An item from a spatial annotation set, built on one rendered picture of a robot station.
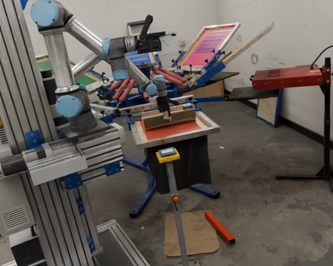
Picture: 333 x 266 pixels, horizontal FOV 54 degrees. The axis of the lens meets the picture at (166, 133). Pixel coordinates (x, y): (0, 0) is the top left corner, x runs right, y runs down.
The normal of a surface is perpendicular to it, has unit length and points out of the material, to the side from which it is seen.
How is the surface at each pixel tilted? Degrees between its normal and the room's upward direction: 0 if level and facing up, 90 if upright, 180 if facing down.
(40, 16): 83
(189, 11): 90
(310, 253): 0
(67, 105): 98
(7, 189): 90
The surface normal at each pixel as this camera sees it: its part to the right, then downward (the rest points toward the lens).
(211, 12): 0.19, 0.29
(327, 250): -0.15, -0.93
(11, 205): 0.47, 0.22
